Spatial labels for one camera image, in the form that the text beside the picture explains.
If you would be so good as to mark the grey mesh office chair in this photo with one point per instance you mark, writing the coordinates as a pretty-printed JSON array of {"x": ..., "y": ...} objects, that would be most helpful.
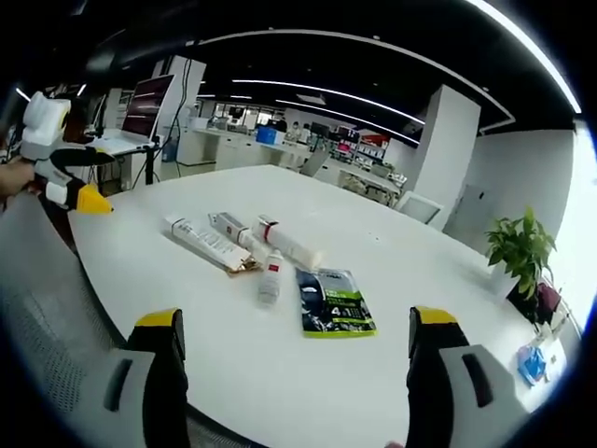
[{"x": 42, "y": 303}]

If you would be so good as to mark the green black skincare packet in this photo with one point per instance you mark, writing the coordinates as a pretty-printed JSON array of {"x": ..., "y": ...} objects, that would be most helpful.
[{"x": 333, "y": 303}]

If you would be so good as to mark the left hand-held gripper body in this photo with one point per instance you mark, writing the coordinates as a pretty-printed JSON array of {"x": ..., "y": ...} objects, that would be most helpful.
[{"x": 41, "y": 126}]

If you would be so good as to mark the person's left hand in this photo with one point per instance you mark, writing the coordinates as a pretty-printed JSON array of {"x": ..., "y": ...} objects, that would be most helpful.
[{"x": 14, "y": 175}]

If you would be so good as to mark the person's right hand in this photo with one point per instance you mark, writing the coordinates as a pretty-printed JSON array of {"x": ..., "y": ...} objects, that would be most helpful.
[{"x": 396, "y": 444}]

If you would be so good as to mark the clear skincare bottle red label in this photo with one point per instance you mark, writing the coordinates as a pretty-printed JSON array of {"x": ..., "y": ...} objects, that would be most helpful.
[{"x": 270, "y": 280}]

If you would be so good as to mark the large white-framed monitor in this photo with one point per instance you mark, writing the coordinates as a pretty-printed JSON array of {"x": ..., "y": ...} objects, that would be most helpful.
[{"x": 147, "y": 105}]

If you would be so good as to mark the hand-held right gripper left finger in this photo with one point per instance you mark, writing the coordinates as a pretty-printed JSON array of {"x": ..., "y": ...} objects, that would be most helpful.
[{"x": 158, "y": 373}]

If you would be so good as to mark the white tube red band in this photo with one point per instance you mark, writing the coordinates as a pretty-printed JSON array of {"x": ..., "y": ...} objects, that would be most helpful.
[{"x": 289, "y": 242}]

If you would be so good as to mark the white side desk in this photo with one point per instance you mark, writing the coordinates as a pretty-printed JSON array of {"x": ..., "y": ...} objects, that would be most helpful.
[{"x": 119, "y": 142}]

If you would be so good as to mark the black monitor stand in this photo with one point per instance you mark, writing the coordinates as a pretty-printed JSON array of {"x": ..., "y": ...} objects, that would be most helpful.
[{"x": 150, "y": 161}]

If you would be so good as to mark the long white skincare box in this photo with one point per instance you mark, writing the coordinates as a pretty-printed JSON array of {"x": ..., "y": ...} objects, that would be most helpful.
[{"x": 205, "y": 240}]

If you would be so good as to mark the dark red plant pot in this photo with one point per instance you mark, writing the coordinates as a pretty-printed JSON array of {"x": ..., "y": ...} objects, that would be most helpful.
[{"x": 536, "y": 298}]

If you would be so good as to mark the white silver tube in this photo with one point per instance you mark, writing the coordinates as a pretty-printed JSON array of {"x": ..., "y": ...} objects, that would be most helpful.
[{"x": 231, "y": 224}]

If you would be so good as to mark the green potted plant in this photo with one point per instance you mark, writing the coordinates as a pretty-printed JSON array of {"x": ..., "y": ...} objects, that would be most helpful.
[{"x": 524, "y": 247}]

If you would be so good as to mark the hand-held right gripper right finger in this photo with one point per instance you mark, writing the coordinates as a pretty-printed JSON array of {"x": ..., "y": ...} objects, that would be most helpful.
[{"x": 434, "y": 373}]

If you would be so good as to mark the blue white packet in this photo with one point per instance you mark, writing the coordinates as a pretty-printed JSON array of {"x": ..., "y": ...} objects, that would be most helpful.
[{"x": 534, "y": 364}]

